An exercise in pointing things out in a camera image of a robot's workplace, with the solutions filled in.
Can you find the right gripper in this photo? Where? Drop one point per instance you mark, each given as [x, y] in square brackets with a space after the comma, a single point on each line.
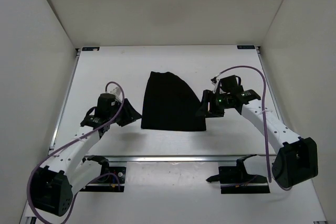
[208, 96]

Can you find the table corner label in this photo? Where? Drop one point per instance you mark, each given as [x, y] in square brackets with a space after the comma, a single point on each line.
[90, 49]
[245, 47]

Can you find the aluminium table front rail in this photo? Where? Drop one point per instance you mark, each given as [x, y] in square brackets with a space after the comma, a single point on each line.
[175, 158]

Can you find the left table corner label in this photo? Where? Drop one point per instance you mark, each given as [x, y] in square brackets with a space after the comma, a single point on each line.
[90, 49]

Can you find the right table corner label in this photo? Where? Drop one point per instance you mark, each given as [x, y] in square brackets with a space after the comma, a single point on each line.
[245, 47]

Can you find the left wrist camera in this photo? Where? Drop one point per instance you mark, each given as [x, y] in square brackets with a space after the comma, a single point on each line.
[117, 93]

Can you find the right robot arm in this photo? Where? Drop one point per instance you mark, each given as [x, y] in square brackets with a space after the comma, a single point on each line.
[296, 157]

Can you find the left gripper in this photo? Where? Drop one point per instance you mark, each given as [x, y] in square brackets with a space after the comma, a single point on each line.
[131, 114]

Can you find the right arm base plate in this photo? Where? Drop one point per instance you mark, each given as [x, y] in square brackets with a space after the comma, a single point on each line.
[235, 179]

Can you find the black skirt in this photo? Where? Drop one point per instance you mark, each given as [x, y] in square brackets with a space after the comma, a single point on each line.
[170, 104]

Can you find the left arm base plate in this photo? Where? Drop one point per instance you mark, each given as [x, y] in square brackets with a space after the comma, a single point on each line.
[109, 183]

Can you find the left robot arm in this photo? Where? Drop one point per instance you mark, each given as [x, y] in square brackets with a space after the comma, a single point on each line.
[57, 179]

